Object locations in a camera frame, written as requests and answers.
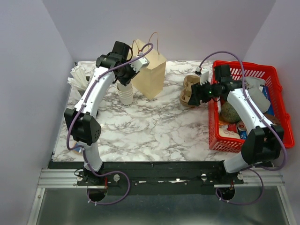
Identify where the green melon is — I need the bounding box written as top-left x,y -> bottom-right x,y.
220,101 -> 241,123

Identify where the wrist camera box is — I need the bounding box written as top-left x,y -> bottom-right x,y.
195,67 -> 209,84
129,57 -> 150,73

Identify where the red white snack packet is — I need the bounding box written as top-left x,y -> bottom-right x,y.
218,120 -> 240,139

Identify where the grey plastic bag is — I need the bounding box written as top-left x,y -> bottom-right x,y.
245,76 -> 271,113

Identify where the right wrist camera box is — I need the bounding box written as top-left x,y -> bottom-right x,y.
195,67 -> 209,84

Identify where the white wrapped straws bundle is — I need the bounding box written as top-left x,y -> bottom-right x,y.
67,66 -> 94,91

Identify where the stack of white paper cups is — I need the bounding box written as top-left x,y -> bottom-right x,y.
116,83 -> 134,106

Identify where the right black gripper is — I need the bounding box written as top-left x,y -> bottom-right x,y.
187,79 -> 221,106

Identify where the blue drink can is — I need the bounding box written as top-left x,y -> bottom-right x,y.
237,120 -> 248,140

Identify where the brown lidded tub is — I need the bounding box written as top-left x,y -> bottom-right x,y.
263,113 -> 282,127

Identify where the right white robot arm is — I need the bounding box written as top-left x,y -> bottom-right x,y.
188,64 -> 284,184

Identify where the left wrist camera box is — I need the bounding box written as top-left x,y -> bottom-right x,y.
129,57 -> 150,73

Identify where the aluminium rail frame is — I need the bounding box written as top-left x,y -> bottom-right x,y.
28,168 -> 297,225

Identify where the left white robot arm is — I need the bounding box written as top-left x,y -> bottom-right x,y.
64,41 -> 149,185

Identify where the brown cardboard cup carrier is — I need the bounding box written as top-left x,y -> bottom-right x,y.
180,75 -> 200,108

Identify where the blue box in basket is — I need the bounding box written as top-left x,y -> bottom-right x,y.
262,86 -> 274,116

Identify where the red plastic basket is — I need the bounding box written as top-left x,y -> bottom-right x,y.
209,62 -> 295,153

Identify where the blue orange packet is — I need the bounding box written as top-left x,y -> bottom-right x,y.
72,142 -> 82,155

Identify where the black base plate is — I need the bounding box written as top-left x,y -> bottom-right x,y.
48,161 -> 267,199

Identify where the brown paper bag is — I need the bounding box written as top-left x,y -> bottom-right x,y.
132,35 -> 166,100

